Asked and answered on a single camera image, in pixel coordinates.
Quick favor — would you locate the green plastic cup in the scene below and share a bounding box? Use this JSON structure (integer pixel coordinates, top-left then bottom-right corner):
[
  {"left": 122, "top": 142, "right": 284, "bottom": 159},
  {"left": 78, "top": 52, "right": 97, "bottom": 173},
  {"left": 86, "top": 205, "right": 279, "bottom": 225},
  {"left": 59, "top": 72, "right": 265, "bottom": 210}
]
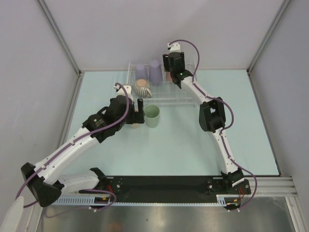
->
[{"left": 144, "top": 104, "right": 160, "bottom": 128}]

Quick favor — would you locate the beige plastic cup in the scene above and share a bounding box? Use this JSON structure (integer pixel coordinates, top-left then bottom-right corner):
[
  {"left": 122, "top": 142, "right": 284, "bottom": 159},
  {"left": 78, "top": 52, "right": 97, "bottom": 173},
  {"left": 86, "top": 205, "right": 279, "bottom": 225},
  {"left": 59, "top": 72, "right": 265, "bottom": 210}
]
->
[{"left": 131, "top": 109, "right": 140, "bottom": 129}]

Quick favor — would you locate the salmon pink plastic cup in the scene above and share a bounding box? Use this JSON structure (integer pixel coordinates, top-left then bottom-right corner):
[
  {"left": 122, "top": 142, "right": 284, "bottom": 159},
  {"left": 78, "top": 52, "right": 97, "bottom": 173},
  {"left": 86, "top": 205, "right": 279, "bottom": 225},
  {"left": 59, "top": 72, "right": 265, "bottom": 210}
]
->
[{"left": 166, "top": 72, "right": 172, "bottom": 82}]

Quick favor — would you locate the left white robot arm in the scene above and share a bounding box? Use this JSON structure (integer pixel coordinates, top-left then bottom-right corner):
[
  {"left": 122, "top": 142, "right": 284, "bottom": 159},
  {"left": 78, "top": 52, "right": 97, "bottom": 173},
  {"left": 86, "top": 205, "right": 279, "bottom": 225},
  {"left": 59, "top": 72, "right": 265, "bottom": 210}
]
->
[{"left": 21, "top": 95, "right": 144, "bottom": 207}]

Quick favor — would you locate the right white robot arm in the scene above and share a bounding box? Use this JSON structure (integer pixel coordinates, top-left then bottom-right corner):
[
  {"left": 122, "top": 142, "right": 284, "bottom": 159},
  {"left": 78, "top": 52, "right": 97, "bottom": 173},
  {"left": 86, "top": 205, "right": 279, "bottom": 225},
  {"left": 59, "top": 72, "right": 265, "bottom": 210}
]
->
[{"left": 163, "top": 52, "right": 245, "bottom": 194}]

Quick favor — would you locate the tall lilac plastic cup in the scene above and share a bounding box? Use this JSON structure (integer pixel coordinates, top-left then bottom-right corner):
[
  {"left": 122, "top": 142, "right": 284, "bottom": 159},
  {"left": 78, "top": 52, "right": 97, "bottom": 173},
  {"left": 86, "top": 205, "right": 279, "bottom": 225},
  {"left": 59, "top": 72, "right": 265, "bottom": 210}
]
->
[{"left": 149, "top": 60, "right": 163, "bottom": 85}]

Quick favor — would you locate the striped ceramic mug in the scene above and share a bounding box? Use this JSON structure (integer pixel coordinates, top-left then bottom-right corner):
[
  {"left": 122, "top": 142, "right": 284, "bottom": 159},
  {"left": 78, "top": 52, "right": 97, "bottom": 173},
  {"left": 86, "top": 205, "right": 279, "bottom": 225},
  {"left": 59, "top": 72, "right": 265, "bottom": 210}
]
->
[{"left": 133, "top": 79, "right": 153, "bottom": 98}]

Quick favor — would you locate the left lilac plastic cup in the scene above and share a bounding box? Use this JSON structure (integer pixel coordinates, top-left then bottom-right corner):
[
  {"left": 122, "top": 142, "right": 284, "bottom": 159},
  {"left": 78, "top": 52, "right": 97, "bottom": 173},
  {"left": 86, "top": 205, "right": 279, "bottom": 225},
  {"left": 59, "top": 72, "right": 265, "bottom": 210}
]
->
[{"left": 135, "top": 63, "right": 148, "bottom": 80}]

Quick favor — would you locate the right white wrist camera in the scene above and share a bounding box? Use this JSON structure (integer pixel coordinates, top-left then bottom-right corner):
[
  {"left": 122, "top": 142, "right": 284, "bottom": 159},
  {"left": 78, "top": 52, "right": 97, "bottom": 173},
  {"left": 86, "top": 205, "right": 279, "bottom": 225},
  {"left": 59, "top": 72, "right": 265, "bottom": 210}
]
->
[{"left": 168, "top": 42, "right": 181, "bottom": 53}]

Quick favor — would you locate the white wire dish rack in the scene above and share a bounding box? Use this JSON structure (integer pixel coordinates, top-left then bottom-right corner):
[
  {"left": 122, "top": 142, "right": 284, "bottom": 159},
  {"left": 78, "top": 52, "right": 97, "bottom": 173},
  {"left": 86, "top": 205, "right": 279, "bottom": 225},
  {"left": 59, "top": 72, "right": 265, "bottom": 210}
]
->
[{"left": 126, "top": 63, "right": 197, "bottom": 107}]

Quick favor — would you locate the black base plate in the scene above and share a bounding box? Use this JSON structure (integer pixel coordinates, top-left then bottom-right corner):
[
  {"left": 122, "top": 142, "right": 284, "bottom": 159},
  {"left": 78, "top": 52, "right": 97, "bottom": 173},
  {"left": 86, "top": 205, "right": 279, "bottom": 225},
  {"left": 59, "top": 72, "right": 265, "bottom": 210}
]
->
[{"left": 95, "top": 176, "right": 251, "bottom": 203}]

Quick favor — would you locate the slotted cable duct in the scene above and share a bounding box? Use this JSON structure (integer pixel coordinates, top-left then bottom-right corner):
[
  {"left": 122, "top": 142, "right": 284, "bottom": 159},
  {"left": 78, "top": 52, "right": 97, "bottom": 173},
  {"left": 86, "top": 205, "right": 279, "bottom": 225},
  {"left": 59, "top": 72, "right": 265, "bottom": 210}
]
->
[{"left": 52, "top": 195, "right": 240, "bottom": 207}]

